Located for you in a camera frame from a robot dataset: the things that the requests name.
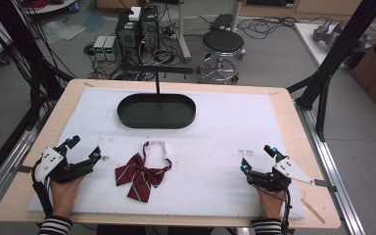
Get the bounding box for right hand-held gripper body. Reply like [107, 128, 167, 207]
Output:
[245, 155, 315, 193]

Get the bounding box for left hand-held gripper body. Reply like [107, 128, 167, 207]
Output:
[32, 143, 95, 185]

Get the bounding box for red striped bow tie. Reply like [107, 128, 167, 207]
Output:
[115, 140, 173, 204]

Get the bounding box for person's left hand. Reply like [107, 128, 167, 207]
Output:
[49, 174, 88, 218]

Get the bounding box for person's right hand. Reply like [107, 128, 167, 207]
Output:
[256, 185, 287, 220]

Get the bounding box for black table clamp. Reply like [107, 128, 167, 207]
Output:
[313, 178, 338, 194]
[16, 164, 34, 174]

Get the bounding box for white foam mat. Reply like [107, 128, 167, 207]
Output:
[27, 86, 307, 220]

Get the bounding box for thin wooden stick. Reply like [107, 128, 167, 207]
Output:
[300, 197, 327, 225]

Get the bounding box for black stand with oval tray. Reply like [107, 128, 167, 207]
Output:
[117, 63, 198, 130]

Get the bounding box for white power supply unit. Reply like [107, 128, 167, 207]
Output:
[104, 35, 120, 63]
[92, 34, 109, 62]

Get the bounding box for clear plastic sheet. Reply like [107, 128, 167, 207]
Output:
[41, 19, 88, 42]

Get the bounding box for black round stool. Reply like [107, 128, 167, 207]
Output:
[197, 28, 248, 85]

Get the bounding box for black computer tower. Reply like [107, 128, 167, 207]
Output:
[115, 11, 143, 66]
[139, 6, 162, 54]

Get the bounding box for grey machine part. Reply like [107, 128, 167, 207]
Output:
[312, 18, 376, 51]

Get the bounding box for black flat device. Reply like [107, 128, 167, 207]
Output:
[210, 13, 235, 31]

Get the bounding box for white box on computer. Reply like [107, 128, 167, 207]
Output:
[127, 6, 143, 23]

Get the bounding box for white desk leg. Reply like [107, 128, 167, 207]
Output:
[175, 0, 193, 63]

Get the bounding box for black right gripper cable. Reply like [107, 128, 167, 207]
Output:
[279, 189, 294, 235]

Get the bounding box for aluminium rail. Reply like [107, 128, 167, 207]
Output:
[294, 100, 367, 235]
[0, 107, 53, 220]

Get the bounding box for black metal frame with cables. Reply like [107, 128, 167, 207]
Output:
[0, 0, 74, 131]

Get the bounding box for black metal frame strut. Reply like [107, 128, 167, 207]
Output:
[286, 0, 376, 143]

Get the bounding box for tangle of floor cables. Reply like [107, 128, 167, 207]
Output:
[83, 19, 185, 81]

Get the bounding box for black floor cables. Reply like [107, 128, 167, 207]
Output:
[236, 15, 309, 41]

